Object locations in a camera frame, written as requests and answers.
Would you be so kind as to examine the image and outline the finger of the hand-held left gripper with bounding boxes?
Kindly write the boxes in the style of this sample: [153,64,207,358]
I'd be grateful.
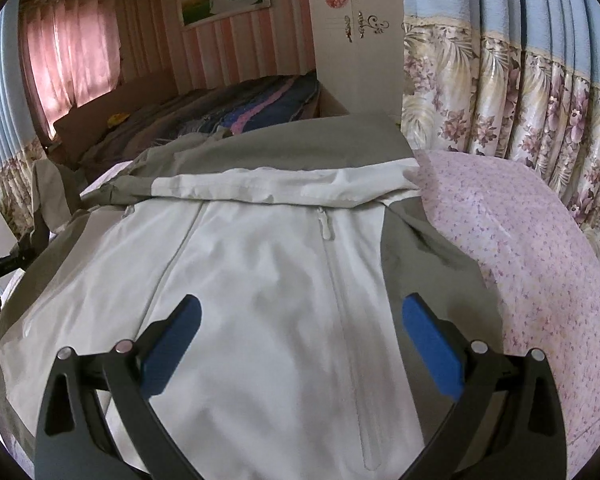
[0,230,50,283]

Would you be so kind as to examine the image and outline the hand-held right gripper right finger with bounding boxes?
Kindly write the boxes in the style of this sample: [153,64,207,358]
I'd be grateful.
[402,293,567,480]

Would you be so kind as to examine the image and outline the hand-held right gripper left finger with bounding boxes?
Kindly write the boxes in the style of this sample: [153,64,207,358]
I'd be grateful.
[35,293,203,480]

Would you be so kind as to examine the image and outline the white and olive jacket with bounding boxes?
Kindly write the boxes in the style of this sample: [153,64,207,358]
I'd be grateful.
[0,112,512,480]

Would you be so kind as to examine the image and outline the blue floral curtain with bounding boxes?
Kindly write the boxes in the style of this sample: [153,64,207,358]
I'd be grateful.
[0,7,48,241]
[401,0,600,281]

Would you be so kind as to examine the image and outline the pink floral bedsheet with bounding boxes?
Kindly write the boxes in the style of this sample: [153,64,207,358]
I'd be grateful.
[414,150,600,466]

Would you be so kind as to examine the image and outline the brown upholstered bed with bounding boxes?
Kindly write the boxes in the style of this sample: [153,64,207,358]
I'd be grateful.
[52,72,331,171]

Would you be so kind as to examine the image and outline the pink window curtain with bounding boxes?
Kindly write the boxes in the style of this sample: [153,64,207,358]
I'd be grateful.
[19,0,124,137]

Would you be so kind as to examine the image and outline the striped blue pink blanket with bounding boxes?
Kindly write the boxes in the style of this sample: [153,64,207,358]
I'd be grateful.
[177,74,321,137]

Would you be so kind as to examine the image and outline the white wardrobe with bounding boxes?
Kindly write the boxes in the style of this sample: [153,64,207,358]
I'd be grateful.
[306,0,406,123]

